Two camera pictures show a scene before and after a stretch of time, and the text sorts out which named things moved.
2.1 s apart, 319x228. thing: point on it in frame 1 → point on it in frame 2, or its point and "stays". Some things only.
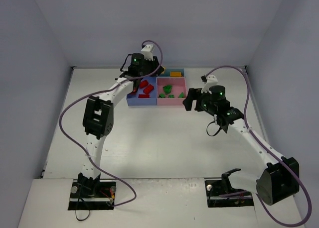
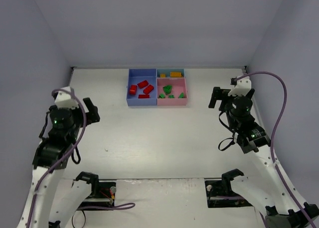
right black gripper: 197,100 → 217,96
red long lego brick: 148,89 stays
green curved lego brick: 167,89 stays
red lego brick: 143,83 stays
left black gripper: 136,81 → 90,111
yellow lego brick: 175,74 stays
